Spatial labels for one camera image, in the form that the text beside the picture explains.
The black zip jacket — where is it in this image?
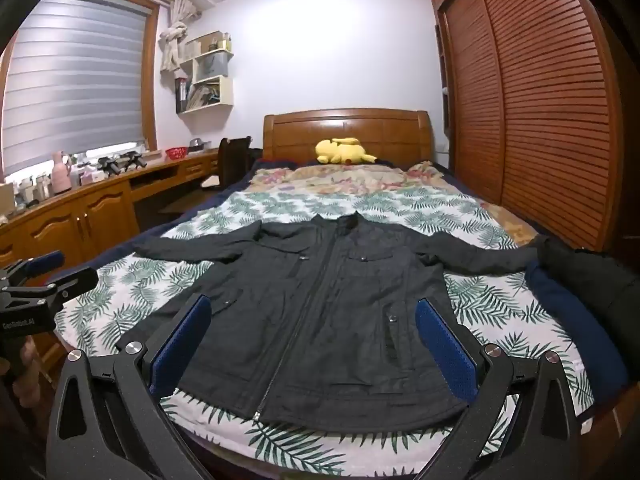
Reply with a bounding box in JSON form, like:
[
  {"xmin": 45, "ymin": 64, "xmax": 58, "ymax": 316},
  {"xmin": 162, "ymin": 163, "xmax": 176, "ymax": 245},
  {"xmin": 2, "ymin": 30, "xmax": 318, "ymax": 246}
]
[{"xmin": 116, "ymin": 212, "xmax": 551, "ymax": 433}]

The tied beige curtain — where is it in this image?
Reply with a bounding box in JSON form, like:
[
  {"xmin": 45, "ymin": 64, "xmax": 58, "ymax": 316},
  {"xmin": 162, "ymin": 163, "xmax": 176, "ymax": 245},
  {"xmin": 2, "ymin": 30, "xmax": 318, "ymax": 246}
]
[{"xmin": 159, "ymin": 0, "xmax": 201, "ymax": 73}]

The group of small jars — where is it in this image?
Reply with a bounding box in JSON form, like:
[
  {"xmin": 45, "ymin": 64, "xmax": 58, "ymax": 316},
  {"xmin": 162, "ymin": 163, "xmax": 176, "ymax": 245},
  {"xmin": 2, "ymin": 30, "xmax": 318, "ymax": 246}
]
[{"xmin": 12, "ymin": 170, "xmax": 53, "ymax": 211}]

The bed with leaf-print cover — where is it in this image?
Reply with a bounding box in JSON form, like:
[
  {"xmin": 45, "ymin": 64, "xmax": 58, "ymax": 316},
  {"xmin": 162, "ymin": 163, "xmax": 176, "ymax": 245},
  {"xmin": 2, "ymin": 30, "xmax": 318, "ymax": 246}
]
[{"xmin": 52, "ymin": 187, "xmax": 596, "ymax": 478}]

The wooden bed headboard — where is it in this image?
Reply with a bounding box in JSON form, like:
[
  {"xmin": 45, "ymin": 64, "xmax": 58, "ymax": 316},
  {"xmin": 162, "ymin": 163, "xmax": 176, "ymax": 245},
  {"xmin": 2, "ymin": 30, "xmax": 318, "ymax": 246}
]
[{"xmin": 262, "ymin": 109, "xmax": 433, "ymax": 167}]

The navy blue cloth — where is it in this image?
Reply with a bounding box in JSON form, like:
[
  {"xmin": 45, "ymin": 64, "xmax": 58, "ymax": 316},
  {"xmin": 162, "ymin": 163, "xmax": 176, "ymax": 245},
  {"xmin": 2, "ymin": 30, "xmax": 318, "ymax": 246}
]
[{"xmin": 525, "ymin": 260, "xmax": 628, "ymax": 406}]

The pink jug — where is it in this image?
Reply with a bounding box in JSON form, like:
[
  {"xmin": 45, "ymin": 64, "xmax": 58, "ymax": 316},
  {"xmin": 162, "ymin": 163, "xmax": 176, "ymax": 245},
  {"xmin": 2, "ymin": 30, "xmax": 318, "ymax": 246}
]
[{"xmin": 51, "ymin": 151, "xmax": 73, "ymax": 193}]

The wooden desk cabinet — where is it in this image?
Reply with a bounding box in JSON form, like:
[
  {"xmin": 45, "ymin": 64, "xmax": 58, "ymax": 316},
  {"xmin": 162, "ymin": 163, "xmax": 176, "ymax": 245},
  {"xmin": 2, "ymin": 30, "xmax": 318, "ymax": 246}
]
[{"xmin": 0, "ymin": 147, "xmax": 223, "ymax": 356}]

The floral quilt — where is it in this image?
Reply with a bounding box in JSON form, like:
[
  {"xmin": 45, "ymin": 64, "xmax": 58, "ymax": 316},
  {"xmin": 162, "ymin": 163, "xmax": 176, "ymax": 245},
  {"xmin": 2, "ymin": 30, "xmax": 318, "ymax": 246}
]
[{"xmin": 247, "ymin": 160, "xmax": 538, "ymax": 247}]

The yellow plush toy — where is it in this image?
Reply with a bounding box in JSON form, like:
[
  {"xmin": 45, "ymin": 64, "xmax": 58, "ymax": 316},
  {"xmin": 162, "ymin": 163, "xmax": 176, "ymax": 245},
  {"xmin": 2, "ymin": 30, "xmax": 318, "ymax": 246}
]
[{"xmin": 315, "ymin": 136, "xmax": 377, "ymax": 165}]

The person's left hand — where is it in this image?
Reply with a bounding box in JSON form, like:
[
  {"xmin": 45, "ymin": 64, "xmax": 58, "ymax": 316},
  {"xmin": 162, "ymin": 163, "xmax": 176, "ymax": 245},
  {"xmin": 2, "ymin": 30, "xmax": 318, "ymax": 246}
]
[{"xmin": 12, "ymin": 335, "xmax": 44, "ymax": 401}]

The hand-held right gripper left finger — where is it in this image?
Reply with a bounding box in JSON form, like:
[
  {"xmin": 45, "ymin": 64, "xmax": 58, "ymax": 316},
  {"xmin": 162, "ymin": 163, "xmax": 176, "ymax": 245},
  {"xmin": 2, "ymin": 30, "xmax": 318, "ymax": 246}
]
[{"xmin": 44, "ymin": 294, "xmax": 213, "ymax": 480}]

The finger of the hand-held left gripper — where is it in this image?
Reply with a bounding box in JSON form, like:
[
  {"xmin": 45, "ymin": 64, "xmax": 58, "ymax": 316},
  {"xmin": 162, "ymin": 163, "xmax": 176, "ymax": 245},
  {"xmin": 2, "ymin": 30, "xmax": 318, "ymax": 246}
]
[
  {"xmin": 0, "ymin": 267, "xmax": 99, "ymax": 313},
  {"xmin": 0, "ymin": 251, "xmax": 65, "ymax": 286}
]

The black padded garment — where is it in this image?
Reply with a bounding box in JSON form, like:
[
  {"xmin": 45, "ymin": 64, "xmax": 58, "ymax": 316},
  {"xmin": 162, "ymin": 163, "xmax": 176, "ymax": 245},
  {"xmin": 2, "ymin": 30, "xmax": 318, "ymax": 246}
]
[{"xmin": 535, "ymin": 235, "xmax": 640, "ymax": 361}]

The white wall shelf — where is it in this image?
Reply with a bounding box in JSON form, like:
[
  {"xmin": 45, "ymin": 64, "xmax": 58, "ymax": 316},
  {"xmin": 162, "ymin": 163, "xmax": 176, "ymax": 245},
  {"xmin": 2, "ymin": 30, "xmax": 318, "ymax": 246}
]
[{"xmin": 174, "ymin": 31, "xmax": 236, "ymax": 115}]

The dark wooden chair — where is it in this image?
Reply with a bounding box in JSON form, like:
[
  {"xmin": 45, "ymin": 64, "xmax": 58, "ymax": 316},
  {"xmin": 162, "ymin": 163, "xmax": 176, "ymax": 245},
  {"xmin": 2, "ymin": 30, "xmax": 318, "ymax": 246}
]
[{"xmin": 201, "ymin": 136, "xmax": 252, "ymax": 192}]

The grey window blind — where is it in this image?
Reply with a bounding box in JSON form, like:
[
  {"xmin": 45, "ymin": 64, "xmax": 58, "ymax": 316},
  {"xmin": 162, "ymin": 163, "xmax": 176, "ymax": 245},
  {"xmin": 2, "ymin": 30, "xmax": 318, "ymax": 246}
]
[{"xmin": 2, "ymin": 0, "xmax": 151, "ymax": 176}]

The wooden louvered wardrobe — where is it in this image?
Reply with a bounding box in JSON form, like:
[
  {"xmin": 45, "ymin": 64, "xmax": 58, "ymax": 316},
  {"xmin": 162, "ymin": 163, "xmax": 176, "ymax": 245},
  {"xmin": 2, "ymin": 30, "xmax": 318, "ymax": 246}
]
[{"xmin": 427, "ymin": 0, "xmax": 626, "ymax": 266}]

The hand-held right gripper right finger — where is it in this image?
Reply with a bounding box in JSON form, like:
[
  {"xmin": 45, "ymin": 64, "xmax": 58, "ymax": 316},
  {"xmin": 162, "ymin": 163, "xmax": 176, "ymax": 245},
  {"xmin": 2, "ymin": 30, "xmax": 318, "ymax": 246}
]
[{"xmin": 415, "ymin": 297, "xmax": 586, "ymax": 480}]

